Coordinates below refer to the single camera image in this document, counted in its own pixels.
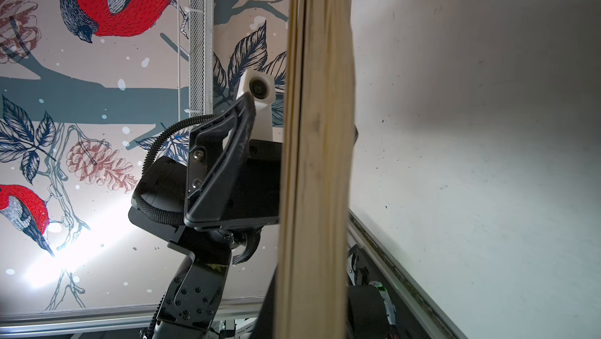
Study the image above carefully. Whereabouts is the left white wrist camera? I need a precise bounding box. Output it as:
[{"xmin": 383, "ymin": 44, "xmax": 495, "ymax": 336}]
[{"xmin": 236, "ymin": 69, "xmax": 276, "ymax": 141}]

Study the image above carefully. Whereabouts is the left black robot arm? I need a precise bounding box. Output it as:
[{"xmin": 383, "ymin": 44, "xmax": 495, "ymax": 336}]
[{"xmin": 128, "ymin": 93, "xmax": 282, "ymax": 338}]

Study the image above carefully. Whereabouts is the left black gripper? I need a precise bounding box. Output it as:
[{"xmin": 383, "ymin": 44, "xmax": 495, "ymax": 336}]
[{"xmin": 184, "ymin": 93, "xmax": 283, "ymax": 231}]

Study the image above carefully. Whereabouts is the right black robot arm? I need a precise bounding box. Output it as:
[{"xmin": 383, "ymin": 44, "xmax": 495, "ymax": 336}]
[{"xmin": 347, "ymin": 244, "xmax": 399, "ymax": 338}]

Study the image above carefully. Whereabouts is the aluminium mounting rail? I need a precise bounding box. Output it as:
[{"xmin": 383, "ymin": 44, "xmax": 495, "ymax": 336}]
[{"xmin": 0, "ymin": 296, "xmax": 266, "ymax": 339}]

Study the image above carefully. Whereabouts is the white wire mesh basket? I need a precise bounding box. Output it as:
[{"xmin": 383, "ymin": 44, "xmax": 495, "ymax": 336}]
[{"xmin": 183, "ymin": 0, "xmax": 214, "ymax": 117}]

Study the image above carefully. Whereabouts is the left black corrugated cable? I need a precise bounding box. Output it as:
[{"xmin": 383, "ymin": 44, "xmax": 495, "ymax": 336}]
[{"xmin": 131, "ymin": 113, "xmax": 217, "ymax": 227}]

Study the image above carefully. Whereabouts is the navy blue book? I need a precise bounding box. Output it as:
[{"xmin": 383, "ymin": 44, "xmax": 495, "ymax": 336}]
[{"xmin": 274, "ymin": 0, "xmax": 355, "ymax": 338}]

